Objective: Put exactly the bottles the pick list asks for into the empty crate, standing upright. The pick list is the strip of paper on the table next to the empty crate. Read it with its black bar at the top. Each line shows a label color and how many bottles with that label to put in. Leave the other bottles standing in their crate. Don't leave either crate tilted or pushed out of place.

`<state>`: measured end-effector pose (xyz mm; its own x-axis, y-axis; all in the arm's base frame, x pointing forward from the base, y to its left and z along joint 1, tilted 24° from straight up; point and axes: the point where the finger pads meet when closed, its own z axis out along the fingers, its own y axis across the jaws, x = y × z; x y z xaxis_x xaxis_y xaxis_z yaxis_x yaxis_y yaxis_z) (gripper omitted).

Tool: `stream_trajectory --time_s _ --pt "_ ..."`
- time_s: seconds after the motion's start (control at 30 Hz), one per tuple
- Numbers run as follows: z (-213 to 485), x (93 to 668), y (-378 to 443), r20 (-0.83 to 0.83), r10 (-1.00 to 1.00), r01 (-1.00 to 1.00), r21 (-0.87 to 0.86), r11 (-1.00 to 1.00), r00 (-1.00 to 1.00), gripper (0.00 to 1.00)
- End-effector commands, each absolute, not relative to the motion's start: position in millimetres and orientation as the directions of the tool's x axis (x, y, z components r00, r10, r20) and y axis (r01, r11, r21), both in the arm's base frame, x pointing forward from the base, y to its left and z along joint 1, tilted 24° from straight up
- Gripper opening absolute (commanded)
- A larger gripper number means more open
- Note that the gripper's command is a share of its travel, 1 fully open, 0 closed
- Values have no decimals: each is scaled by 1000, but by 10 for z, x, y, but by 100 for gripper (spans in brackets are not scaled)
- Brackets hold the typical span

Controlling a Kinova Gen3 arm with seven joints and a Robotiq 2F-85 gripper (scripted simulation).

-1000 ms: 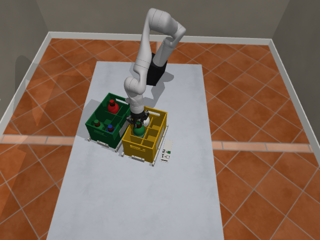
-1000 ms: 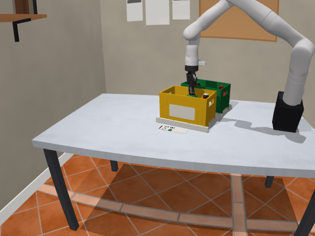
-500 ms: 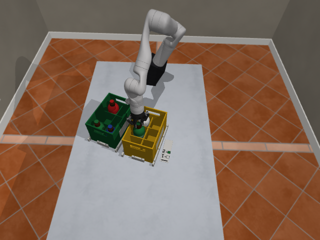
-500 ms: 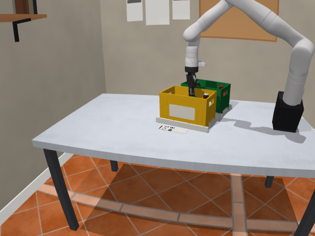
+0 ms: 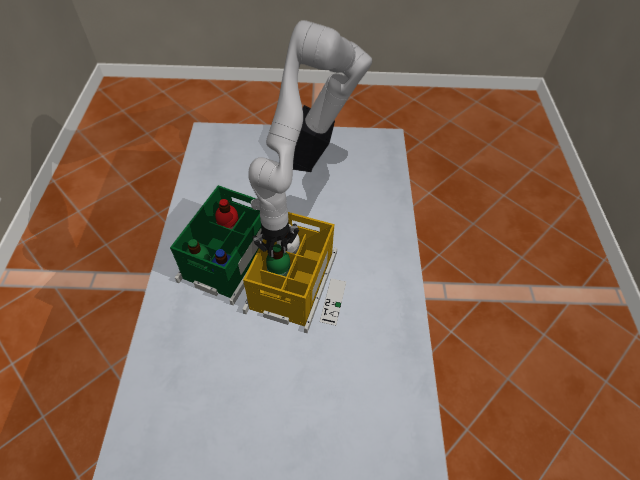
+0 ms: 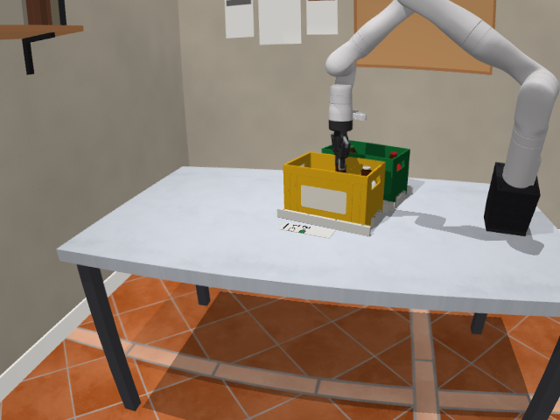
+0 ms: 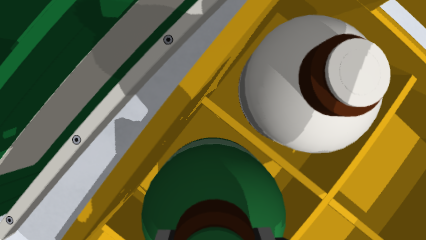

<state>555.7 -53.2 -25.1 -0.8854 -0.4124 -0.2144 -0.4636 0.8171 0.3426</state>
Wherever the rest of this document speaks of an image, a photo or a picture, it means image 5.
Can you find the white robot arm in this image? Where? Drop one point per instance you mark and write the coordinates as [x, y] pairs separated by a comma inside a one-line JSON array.
[[319, 47]]

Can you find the yellow crate with dividers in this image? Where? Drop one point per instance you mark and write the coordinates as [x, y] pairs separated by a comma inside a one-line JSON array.
[[291, 296]]

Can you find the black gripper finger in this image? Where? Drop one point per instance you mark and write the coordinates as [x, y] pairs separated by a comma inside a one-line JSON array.
[[290, 237], [268, 246]]

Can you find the white paper pick list strip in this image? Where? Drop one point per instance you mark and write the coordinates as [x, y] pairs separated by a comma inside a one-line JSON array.
[[333, 302]]

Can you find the blue bottle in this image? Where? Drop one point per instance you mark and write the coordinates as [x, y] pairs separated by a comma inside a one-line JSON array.
[[221, 258]]

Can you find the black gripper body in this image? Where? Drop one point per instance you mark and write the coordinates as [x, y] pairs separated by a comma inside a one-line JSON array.
[[276, 233]]

